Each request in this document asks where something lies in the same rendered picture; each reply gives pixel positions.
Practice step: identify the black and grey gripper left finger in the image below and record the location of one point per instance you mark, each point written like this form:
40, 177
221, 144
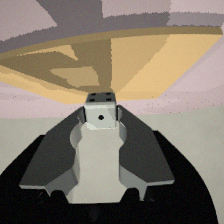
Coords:
51, 162

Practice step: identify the white die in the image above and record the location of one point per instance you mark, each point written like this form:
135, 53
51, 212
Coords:
100, 109

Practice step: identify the tan flat mat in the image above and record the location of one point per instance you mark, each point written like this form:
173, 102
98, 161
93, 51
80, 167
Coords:
134, 64

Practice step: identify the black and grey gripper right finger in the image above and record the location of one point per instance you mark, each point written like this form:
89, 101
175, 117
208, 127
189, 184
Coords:
161, 173

